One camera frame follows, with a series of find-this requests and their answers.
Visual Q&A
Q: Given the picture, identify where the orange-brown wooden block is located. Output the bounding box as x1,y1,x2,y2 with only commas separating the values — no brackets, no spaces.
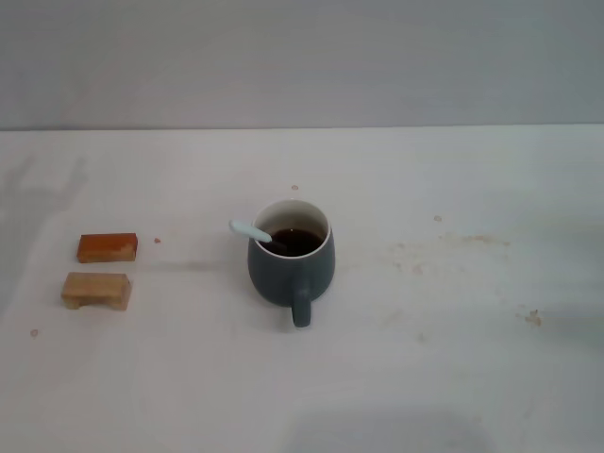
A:
75,231,140,263

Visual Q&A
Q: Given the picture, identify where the light wooden block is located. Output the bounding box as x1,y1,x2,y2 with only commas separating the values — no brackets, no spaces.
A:
60,272,132,312

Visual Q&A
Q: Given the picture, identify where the blue handled metal spoon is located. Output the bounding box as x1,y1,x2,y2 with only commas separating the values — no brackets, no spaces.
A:
228,219,288,252

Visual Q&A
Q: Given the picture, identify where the grey ceramic cup with coffee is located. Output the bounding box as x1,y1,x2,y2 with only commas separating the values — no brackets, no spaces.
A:
247,198,337,329

